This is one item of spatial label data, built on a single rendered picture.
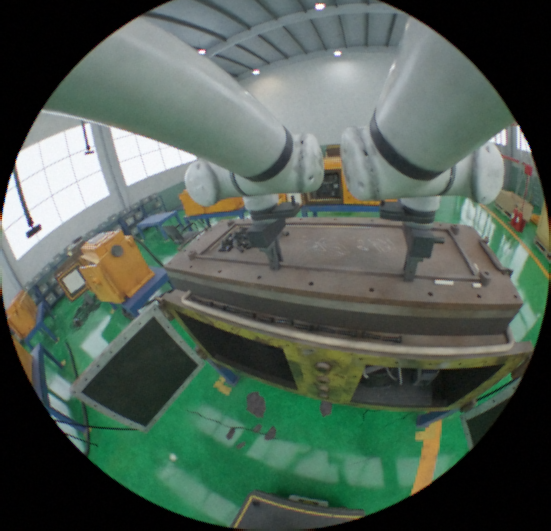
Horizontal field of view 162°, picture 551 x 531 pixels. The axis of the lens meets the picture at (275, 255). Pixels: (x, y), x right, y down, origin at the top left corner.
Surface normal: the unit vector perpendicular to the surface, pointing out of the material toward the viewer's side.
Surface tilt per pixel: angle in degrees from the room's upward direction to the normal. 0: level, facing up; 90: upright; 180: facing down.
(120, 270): 90
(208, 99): 112
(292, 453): 0
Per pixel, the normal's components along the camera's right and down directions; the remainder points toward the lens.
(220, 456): -0.20, -0.83
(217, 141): 0.32, 0.93
